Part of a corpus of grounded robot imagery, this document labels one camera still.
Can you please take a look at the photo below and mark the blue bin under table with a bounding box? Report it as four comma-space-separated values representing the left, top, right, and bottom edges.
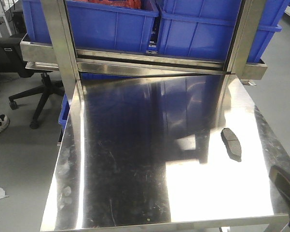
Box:
58, 94, 70, 131

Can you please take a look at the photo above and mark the white sneaker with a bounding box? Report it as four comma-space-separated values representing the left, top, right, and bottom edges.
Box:
0, 114, 10, 134

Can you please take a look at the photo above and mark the black office chair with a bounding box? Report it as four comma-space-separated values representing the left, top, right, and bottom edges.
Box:
0, 34, 65, 129

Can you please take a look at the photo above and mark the large blue crate upper right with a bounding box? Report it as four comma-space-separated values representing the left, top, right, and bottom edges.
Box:
157, 0, 290, 26

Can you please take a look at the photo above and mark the steel rack frame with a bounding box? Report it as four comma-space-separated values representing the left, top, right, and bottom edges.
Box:
20, 0, 267, 87

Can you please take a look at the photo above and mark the blue crate left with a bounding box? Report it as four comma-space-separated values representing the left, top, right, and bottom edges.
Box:
22, 0, 159, 53

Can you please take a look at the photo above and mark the large blue crate lower right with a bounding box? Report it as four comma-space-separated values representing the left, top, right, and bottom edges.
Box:
156, 9, 282, 62

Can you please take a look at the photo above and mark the large blue crate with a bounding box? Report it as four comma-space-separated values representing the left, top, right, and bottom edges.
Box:
156, 9, 282, 62
157, 0, 290, 26

